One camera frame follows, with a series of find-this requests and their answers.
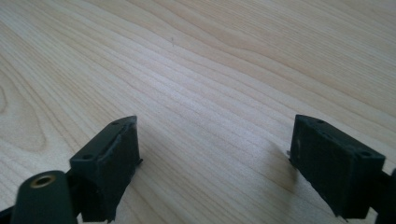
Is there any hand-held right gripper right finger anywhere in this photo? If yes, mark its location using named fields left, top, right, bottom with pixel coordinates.
left=286, top=114, right=387, bottom=220

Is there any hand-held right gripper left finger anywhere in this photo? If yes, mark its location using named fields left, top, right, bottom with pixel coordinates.
left=68, top=115, right=144, bottom=224

